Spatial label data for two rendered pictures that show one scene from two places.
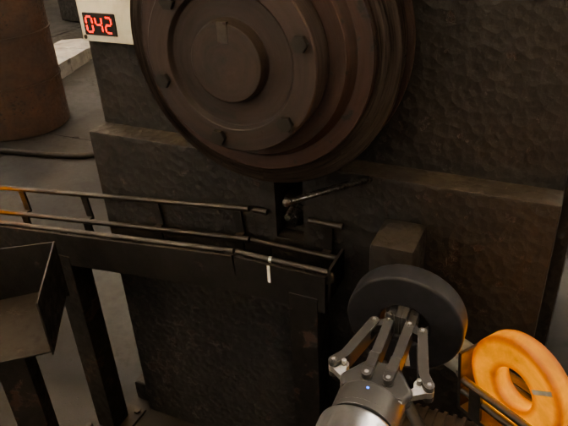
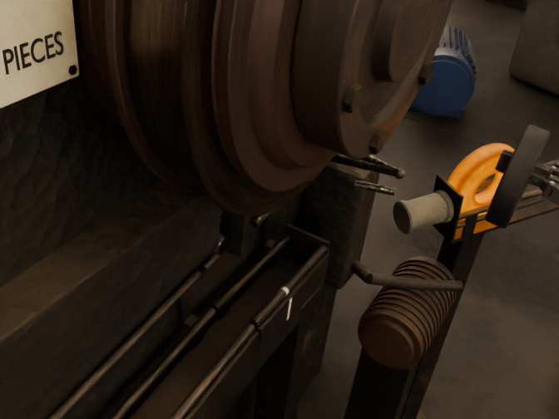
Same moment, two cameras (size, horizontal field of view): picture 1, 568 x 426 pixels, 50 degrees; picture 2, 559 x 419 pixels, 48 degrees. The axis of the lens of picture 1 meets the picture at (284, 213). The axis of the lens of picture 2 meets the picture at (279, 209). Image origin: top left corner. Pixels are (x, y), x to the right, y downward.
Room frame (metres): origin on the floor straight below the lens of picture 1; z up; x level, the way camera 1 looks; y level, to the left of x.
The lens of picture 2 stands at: (0.96, 0.67, 1.31)
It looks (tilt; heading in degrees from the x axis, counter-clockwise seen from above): 36 degrees down; 271
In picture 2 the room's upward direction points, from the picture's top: 7 degrees clockwise
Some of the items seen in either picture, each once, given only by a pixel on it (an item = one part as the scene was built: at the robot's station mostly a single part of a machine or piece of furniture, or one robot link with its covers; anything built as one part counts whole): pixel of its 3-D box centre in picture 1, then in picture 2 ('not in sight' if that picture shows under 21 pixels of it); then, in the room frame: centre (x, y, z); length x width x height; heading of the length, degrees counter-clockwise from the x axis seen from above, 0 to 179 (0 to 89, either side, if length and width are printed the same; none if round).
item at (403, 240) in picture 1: (395, 287); (333, 216); (0.88, -0.20, 0.68); 0.11 x 0.08 x 0.24; 154
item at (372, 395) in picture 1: (372, 397); not in sight; (0.49, -0.09, 0.84); 0.09 x 0.08 x 0.07; 155
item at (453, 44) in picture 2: not in sight; (438, 66); (0.35, -2.18, 0.17); 0.57 x 0.31 x 0.34; 84
